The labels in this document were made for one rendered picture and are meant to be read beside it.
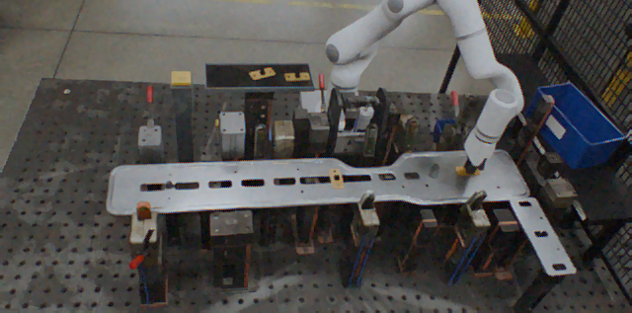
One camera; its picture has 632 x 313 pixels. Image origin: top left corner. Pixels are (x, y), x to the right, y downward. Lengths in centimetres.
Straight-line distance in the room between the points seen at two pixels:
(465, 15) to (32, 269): 156
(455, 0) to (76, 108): 160
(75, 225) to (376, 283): 106
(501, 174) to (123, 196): 125
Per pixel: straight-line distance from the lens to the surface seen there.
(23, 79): 383
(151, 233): 157
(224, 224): 159
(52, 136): 237
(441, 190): 184
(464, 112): 193
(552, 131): 213
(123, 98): 248
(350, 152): 191
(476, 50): 166
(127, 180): 175
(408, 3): 169
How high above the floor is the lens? 232
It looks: 44 degrees down
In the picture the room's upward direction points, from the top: 10 degrees clockwise
